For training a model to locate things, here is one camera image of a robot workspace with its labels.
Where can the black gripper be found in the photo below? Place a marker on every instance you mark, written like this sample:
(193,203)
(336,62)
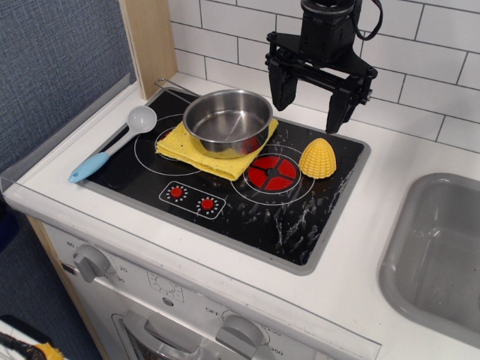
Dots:
(322,54)

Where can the black toy stove top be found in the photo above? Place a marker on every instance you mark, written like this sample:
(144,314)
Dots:
(272,212)

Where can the grey left oven knob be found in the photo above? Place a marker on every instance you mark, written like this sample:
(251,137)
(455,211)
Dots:
(90,262)

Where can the stainless steel pot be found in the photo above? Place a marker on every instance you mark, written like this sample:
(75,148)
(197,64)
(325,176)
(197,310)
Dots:
(223,119)

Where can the grey oven knob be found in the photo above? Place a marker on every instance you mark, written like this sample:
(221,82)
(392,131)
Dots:
(90,262)
(240,335)

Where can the grey right oven knob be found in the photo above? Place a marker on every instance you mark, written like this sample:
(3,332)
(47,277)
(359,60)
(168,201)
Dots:
(240,335)

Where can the yellow black object at corner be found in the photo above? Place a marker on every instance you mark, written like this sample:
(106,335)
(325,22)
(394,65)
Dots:
(19,340)

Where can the light wooden post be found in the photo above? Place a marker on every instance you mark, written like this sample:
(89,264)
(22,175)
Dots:
(150,37)

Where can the red left stove knob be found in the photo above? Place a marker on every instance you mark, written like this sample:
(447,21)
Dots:
(176,193)

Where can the yellow toy corn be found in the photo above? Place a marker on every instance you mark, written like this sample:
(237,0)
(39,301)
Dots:
(318,160)

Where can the red stove knob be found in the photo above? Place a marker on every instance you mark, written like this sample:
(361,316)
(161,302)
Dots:
(207,204)
(176,193)

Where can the grey sink basin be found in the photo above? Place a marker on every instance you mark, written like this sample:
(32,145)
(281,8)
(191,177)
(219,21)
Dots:
(430,271)

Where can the white toy oven front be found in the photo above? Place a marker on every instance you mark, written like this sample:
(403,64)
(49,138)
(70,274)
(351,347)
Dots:
(137,314)

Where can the red right stove knob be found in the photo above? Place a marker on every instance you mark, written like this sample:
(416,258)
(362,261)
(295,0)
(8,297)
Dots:
(207,204)

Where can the yellow folded cloth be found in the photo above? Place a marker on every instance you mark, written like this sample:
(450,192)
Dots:
(180,145)

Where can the white spoon blue handle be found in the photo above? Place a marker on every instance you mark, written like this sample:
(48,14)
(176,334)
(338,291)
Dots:
(140,120)

